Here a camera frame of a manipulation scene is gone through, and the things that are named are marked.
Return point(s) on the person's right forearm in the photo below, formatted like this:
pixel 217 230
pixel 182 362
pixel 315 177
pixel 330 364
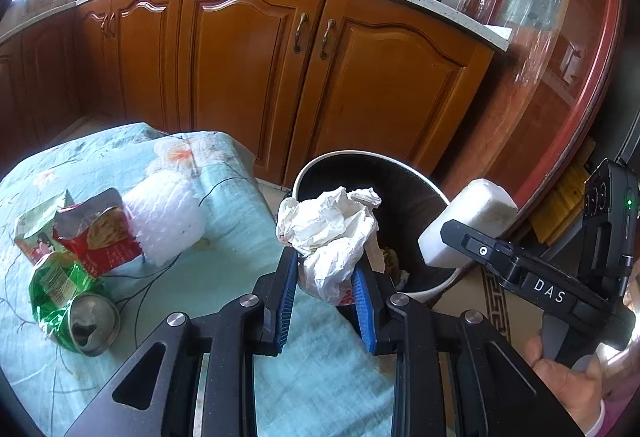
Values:
pixel 620 417

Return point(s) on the green crushed can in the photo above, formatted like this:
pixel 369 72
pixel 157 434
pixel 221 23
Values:
pixel 55 287

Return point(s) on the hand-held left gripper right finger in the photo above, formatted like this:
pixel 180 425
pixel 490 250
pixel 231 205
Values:
pixel 362 312

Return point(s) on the person's right hand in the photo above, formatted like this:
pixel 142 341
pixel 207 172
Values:
pixel 575 382

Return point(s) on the crushed silver can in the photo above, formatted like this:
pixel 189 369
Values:
pixel 92 322

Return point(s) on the wooden glass door cabinet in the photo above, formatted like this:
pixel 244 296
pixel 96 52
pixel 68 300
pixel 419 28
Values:
pixel 550 67

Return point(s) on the wooden base cabinets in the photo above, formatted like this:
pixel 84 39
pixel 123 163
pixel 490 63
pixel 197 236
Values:
pixel 240 82

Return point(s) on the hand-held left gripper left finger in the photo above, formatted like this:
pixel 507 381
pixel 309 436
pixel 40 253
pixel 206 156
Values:
pixel 282 307

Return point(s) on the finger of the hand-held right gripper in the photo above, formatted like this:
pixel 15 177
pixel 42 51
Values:
pixel 480 249

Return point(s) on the white foam block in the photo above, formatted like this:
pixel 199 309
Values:
pixel 475 212

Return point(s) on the white plastic bag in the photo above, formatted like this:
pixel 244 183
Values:
pixel 330 237

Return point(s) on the white foam fruit net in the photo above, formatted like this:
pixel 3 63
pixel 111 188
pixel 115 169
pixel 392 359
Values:
pixel 165 217

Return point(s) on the green yellow crushed carton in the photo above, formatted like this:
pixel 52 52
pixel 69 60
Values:
pixel 35 227

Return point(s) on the white bin with black liner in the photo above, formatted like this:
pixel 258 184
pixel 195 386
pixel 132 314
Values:
pixel 410 197

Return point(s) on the red noodle snack packet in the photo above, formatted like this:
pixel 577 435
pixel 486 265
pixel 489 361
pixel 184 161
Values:
pixel 105 242

